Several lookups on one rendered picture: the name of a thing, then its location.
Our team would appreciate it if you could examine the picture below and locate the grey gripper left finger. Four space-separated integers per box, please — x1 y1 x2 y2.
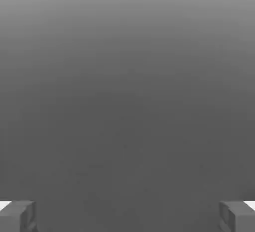
0 200 38 232

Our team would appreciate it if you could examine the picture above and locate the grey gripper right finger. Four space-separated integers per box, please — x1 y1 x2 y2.
218 200 255 232

